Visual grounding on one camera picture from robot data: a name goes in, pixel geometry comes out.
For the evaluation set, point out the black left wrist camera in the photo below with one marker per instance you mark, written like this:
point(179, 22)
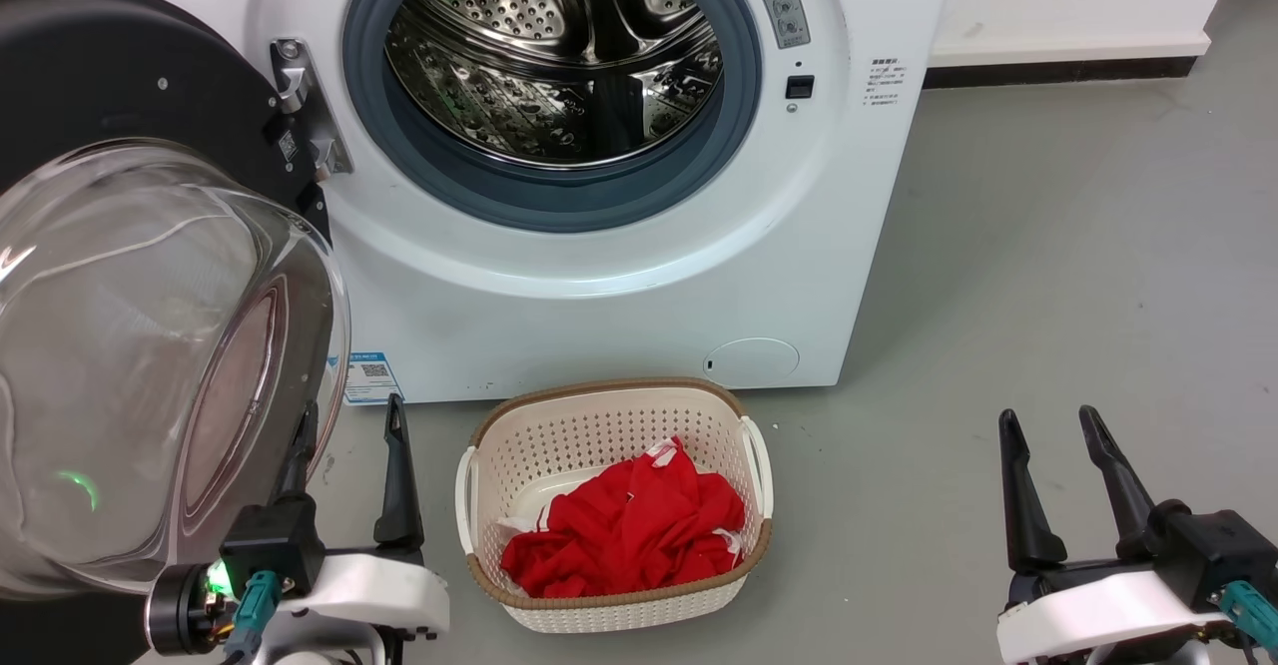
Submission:
point(270, 545)

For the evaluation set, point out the grey warning sticker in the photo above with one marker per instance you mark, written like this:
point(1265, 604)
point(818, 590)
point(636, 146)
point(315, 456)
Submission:
point(779, 1)

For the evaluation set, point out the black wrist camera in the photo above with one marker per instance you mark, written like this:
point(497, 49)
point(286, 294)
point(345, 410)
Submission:
point(1218, 545)
point(270, 545)

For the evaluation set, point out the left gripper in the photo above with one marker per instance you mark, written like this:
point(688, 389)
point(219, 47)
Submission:
point(369, 595)

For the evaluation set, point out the blue energy label sticker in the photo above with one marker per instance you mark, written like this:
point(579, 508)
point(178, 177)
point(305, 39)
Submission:
point(371, 377)

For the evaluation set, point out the metal door hinge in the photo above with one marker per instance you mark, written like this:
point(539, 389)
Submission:
point(300, 96)

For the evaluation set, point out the red garment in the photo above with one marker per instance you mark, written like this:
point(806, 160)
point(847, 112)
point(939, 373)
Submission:
point(629, 535)

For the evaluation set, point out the white front-load washing machine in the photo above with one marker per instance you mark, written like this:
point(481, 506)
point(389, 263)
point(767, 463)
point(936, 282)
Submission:
point(619, 326)

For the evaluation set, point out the steel washing machine drum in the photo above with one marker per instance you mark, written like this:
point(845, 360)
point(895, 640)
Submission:
point(519, 76)

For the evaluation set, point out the black door latch socket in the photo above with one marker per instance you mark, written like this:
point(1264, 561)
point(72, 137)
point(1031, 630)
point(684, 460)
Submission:
point(800, 87)

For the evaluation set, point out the round white filter cover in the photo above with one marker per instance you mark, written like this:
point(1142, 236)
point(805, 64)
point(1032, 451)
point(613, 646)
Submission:
point(751, 361)

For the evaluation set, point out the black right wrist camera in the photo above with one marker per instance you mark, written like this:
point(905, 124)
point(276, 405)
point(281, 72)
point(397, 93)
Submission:
point(1218, 545)

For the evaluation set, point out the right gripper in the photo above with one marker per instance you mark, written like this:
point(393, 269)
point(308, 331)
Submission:
point(1108, 610)

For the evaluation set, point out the washer door with glass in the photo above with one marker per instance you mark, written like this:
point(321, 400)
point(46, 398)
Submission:
point(120, 345)

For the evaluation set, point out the cream perforated laundry basket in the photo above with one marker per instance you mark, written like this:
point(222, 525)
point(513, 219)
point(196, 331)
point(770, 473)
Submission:
point(599, 425)

